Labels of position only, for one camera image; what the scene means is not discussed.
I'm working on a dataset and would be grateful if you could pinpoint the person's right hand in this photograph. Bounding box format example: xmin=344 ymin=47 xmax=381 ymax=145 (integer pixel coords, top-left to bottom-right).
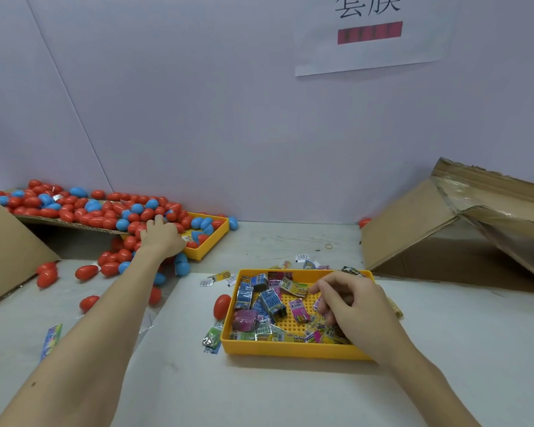
xmin=308 ymin=270 xmax=419 ymax=367

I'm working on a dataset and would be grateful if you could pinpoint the person's left hand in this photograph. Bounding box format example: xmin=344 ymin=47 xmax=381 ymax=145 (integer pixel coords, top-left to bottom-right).
xmin=138 ymin=216 xmax=187 ymax=262

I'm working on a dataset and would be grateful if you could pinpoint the pile of plastic eggs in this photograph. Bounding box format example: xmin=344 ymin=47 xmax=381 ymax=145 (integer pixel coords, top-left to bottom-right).
xmin=0 ymin=179 xmax=240 ymax=313

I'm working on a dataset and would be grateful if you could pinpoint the person's left forearm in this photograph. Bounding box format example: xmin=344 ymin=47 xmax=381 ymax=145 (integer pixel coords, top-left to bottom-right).
xmin=0 ymin=251 xmax=169 ymax=427

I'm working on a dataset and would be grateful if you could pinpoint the yellow tray under eggs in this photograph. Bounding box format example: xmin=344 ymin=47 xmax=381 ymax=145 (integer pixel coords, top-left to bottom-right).
xmin=182 ymin=211 xmax=231 ymax=262

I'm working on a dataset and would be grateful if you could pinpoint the yellow plastic tray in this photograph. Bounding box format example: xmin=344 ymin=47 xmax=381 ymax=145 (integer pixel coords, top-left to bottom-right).
xmin=220 ymin=267 xmax=379 ymax=362

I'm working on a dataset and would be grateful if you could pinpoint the brown cardboard sheet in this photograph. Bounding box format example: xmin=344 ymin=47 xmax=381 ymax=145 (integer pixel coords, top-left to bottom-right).
xmin=18 ymin=213 xmax=130 ymax=237

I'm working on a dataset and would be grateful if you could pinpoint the torn flattened cardboard box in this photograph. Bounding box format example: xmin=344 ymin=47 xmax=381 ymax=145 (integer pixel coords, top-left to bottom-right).
xmin=360 ymin=157 xmax=534 ymax=296

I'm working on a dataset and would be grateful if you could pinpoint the clear bag with coloured label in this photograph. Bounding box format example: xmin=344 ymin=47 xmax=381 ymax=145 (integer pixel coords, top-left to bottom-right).
xmin=39 ymin=302 xmax=154 ymax=363

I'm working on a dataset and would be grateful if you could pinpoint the tall brown cardboard box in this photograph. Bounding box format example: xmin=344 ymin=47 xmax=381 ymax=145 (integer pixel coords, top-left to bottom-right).
xmin=0 ymin=189 xmax=62 ymax=310

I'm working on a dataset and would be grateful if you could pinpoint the white paper sign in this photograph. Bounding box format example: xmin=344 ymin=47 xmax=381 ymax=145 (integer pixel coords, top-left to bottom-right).
xmin=294 ymin=0 xmax=464 ymax=77

